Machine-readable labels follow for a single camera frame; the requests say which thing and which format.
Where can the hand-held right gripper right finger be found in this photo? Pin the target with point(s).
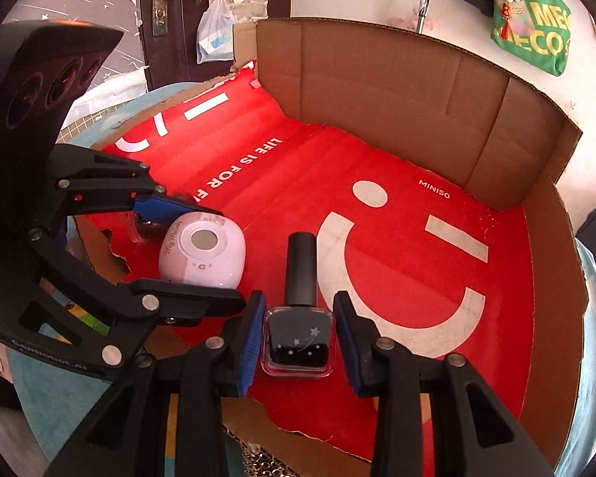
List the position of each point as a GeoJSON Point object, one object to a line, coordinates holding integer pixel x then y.
{"type": "Point", "coordinates": [350, 345]}

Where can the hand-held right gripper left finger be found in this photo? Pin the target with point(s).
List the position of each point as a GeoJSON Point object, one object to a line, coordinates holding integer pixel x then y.
{"type": "Point", "coordinates": [251, 345]}

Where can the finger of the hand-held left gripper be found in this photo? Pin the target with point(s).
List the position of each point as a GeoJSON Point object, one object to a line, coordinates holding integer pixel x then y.
{"type": "Point", "coordinates": [159, 206]}
{"type": "Point", "coordinates": [203, 302]}

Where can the pink compact case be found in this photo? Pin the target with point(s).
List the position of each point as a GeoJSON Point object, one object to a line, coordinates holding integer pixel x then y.
{"type": "Point", "coordinates": [203, 263]}

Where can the black nail polish bottle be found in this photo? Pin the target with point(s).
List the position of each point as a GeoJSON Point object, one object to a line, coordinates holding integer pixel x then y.
{"type": "Point", "coordinates": [298, 343]}

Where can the cardboard box with red lining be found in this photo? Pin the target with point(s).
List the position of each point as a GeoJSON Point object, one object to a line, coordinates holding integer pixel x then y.
{"type": "Point", "coordinates": [377, 238]}

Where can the dark brown door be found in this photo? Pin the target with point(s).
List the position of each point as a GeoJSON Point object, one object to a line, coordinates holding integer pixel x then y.
{"type": "Point", "coordinates": [179, 54]}

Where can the clear plastic bag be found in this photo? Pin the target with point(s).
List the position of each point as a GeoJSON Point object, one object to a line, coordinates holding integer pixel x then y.
{"type": "Point", "coordinates": [214, 35]}

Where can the green tote bag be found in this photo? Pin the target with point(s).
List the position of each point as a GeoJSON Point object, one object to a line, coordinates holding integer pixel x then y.
{"type": "Point", "coordinates": [536, 44]}

